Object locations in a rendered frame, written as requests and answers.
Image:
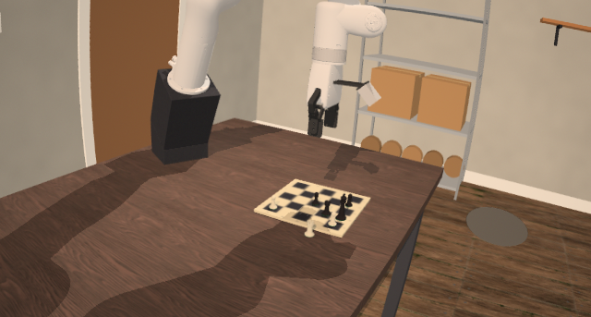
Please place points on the white chess rook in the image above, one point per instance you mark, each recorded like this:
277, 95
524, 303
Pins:
309, 233

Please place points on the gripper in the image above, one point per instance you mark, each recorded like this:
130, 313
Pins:
321, 90

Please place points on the white pawn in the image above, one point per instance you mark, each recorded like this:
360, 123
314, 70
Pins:
273, 206
332, 222

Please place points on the checkered chessboard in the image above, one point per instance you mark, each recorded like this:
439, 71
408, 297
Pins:
294, 205

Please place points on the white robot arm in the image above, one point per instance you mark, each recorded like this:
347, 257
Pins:
334, 20

